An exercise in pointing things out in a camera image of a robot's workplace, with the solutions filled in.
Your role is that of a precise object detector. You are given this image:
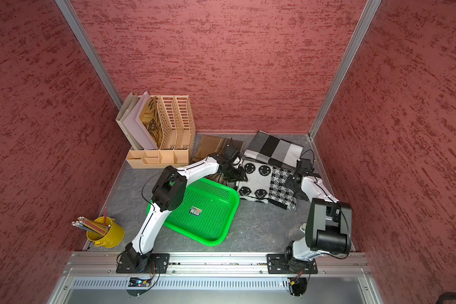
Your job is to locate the smiley houndstooth scarf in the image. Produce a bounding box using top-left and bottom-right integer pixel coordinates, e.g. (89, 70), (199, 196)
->
(236, 162), (297, 210)

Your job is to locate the bundle of pencils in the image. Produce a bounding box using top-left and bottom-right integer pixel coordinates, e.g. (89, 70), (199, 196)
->
(71, 216), (110, 236)

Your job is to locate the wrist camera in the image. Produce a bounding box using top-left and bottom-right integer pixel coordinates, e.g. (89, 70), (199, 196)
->
(296, 158), (314, 176)
(223, 146), (242, 166)

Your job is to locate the basket label sticker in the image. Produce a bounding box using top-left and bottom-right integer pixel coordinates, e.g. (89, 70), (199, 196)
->
(189, 206), (202, 217)

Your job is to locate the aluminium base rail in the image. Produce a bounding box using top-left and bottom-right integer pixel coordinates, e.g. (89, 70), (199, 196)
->
(49, 251), (383, 303)

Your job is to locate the corner aluminium profile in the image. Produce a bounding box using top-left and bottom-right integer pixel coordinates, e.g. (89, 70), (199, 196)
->
(309, 0), (381, 141)
(54, 0), (123, 110)

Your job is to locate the beige plastic file organizer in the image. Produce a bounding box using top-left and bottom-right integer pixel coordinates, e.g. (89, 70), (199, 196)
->
(126, 94), (196, 169)

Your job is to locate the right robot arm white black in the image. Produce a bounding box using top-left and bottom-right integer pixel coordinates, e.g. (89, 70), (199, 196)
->
(284, 173), (352, 274)

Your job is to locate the brown patterned booklet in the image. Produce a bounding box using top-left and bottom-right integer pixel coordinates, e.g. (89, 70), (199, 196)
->
(139, 97), (163, 149)

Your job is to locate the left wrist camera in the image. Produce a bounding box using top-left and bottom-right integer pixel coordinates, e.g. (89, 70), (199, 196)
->
(223, 146), (242, 166)

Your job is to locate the lilac folder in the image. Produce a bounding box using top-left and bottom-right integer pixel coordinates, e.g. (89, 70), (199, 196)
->
(128, 91), (157, 150)

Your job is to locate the beige cardboard folder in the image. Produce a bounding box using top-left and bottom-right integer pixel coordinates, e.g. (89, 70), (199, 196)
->
(115, 92), (143, 150)

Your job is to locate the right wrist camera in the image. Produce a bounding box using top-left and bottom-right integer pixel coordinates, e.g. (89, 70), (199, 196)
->
(296, 158), (314, 176)

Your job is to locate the green plastic mesh basket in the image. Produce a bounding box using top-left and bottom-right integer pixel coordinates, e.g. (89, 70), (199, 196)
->
(163, 178), (240, 246)

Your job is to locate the brown plaid fringed scarf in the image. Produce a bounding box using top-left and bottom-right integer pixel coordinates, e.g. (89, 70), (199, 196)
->
(186, 136), (243, 182)

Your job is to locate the left corner aluminium profile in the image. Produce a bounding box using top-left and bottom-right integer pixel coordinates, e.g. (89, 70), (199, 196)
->
(54, 0), (123, 110)

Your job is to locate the grey black checked scarf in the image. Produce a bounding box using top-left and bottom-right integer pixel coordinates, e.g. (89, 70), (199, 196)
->
(244, 130), (303, 170)

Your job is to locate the yellow pencil cup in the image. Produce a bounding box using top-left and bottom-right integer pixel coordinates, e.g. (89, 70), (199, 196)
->
(86, 217), (125, 248)

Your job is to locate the right corner aluminium profile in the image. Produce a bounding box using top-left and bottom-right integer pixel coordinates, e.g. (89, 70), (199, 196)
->
(309, 0), (381, 141)

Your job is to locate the small white stapler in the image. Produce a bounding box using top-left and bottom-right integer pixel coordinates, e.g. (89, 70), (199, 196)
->
(300, 223), (307, 233)

